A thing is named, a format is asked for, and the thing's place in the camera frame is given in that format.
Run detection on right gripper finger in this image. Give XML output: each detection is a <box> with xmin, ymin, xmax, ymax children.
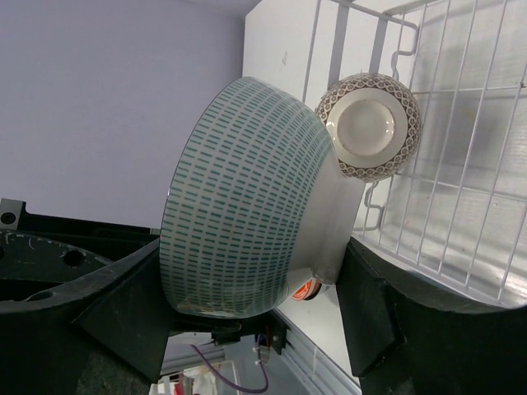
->
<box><xmin>336</xmin><ymin>239</ymin><xmax>526</xmax><ymax>394</ymax></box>

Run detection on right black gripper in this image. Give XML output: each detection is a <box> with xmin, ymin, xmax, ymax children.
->
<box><xmin>0</xmin><ymin>197</ymin><xmax>244</xmax><ymax>395</ymax></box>

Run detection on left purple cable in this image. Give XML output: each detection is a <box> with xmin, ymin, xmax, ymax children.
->
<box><xmin>191</xmin><ymin>343</ymin><xmax>272</xmax><ymax>393</ymax></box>

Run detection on orange floral bowl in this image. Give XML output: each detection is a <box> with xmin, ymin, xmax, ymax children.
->
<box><xmin>291</xmin><ymin>279</ymin><xmax>321</xmax><ymax>301</ymax></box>

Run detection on white wire dish rack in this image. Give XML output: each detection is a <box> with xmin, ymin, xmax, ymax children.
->
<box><xmin>304</xmin><ymin>1</ymin><xmax>526</xmax><ymax>308</ymax></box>

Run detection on teal dashed bowl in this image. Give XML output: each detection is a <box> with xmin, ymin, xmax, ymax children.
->
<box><xmin>160</xmin><ymin>77</ymin><xmax>365</xmax><ymax>318</ymax></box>

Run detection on brown patterned bowl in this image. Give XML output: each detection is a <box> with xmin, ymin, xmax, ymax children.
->
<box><xmin>315</xmin><ymin>72</ymin><xmax>422</xmax><ymax>183</ymax></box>

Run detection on aluminium table rail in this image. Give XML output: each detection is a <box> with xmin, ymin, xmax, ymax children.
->
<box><xmin>272</xmin><ymin>310</ymin><xmax>361</xmax><ymax>395</ymax></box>

